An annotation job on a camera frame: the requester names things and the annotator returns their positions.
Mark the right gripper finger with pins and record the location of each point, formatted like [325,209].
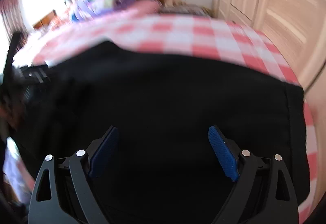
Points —
[34,74]

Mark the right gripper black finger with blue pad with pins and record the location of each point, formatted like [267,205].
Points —
[82,167]
[263,191]

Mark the black sweatpants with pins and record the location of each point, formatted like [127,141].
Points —
[163,111]

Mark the person's left hand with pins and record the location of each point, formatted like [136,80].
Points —
[12,115]

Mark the small wooden headboard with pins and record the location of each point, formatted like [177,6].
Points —
[45,20]

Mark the orange floral pillow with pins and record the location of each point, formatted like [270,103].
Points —
[60,20]

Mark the dark red curtain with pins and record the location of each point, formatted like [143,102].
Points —
[12,18]

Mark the pink checkered bed sheet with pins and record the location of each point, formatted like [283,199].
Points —
[191,37]

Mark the floral covered nightstand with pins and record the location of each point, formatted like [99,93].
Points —
[182,8]

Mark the light wooden wardrobe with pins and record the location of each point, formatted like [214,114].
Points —
[297,29]

